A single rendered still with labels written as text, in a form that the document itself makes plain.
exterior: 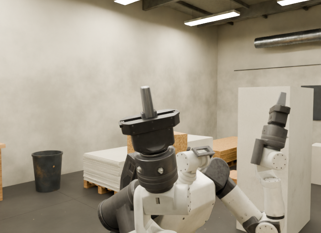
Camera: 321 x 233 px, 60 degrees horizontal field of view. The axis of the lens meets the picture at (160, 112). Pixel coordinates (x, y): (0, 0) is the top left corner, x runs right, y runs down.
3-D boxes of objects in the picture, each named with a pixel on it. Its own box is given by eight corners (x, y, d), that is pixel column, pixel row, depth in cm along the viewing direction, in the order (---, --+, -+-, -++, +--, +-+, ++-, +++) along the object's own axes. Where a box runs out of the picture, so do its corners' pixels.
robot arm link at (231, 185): (212, 203, 114) (190, 177, 118) (225, 191, 120) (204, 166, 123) (227, 194, 105) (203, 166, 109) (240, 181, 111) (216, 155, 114)
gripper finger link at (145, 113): (146, 88, 53) (150, 118, 55) (143, 85, 56) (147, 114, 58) (138, 89, 53) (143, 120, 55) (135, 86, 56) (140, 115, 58)
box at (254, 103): (265, 207, 412) (267, 89, 403) (309, 219, 371) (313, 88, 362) (236, 228, 346) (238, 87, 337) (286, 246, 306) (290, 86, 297)
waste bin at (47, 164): (55, 182, 535) (54, 149, 532) (69, 188, 500) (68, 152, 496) (27, 189, 497) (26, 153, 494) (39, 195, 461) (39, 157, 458)
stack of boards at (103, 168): (171, 164, 687) (171, 138, 684) (206, 171, 616) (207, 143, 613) (82, 187, 507) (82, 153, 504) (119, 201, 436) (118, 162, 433)
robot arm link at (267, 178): (281, 150, 102) (284, 186, 102) (266, 147, 111) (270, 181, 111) (265, 152, 101) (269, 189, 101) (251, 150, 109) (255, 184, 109)
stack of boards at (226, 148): (232, 150, 871) (232, 136, 868) (265, 154, 800) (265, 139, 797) (183, 163, 691) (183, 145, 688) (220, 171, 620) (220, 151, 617)
